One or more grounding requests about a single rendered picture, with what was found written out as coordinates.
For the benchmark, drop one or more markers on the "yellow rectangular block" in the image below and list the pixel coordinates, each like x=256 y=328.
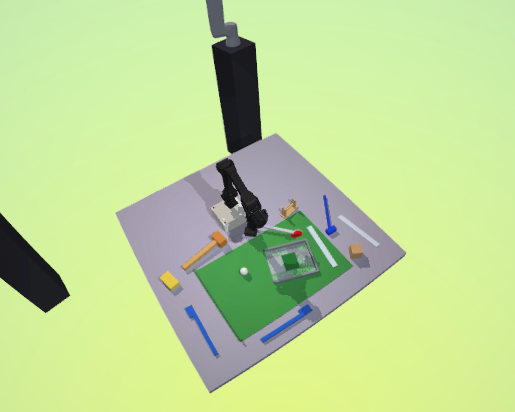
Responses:
x=170 y=280

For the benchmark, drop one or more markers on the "green flat mat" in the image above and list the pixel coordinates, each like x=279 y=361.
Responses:
x=252 y=301

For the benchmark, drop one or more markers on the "tan cube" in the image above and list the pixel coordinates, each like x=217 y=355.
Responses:
x=355 y=251

